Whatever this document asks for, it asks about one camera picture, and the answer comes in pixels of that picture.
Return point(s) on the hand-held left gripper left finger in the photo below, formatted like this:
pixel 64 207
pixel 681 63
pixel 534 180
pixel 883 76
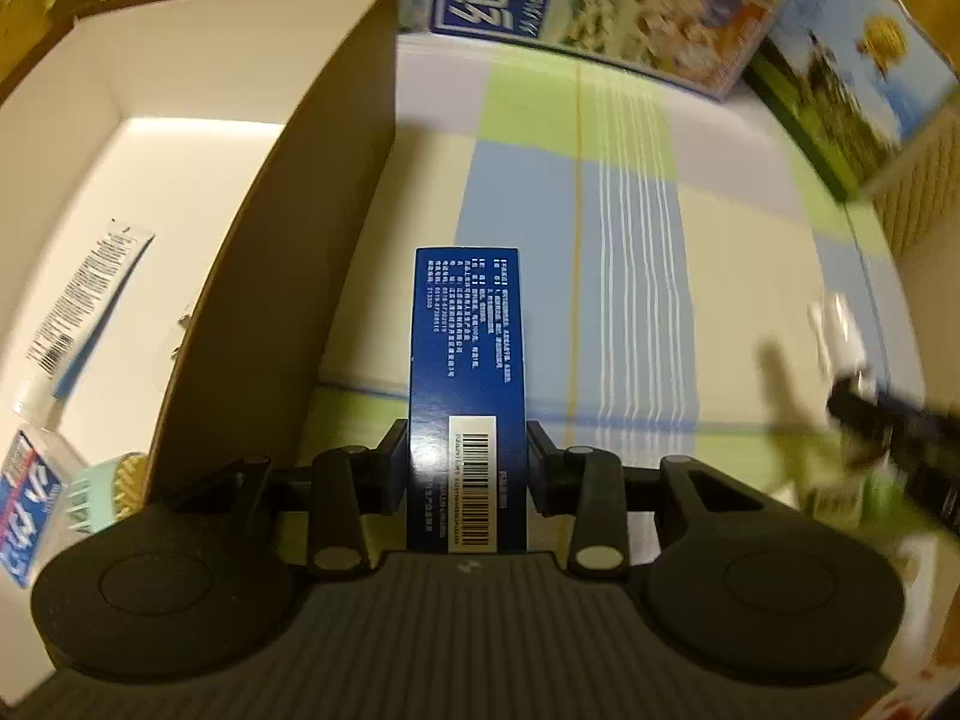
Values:
pixel 394 465

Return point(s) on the green cow milk carton case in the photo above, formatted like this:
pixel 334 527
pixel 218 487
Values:
pixel 847 75

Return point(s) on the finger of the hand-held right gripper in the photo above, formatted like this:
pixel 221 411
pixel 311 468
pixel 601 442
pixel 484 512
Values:
pixel 892 435

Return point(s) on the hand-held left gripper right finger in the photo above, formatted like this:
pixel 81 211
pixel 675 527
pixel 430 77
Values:
pixel 538 465

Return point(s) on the checked tablecloth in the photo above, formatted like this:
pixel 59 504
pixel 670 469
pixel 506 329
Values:
pixel 637 240

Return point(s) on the green medicine box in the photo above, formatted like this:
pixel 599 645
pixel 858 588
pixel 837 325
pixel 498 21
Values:
pixel 874 499

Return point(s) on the clear floss pick box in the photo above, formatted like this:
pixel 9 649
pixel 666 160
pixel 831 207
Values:
pixel 34 510

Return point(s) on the brown cardboard box white inside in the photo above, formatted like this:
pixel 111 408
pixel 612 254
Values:
pixel 300 202

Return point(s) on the white plastic holder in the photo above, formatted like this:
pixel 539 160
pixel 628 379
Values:
pixel 836 341

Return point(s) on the blue milk carton case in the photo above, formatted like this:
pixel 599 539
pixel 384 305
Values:
pixel 600 0

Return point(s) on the blue medicine box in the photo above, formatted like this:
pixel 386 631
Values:
pixel 469 360

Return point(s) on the white ointment tube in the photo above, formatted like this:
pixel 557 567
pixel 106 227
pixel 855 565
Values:
pixel 86 315

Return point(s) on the mint handheld fan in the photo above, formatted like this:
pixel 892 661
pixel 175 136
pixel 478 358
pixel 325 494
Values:
pixel 109 491

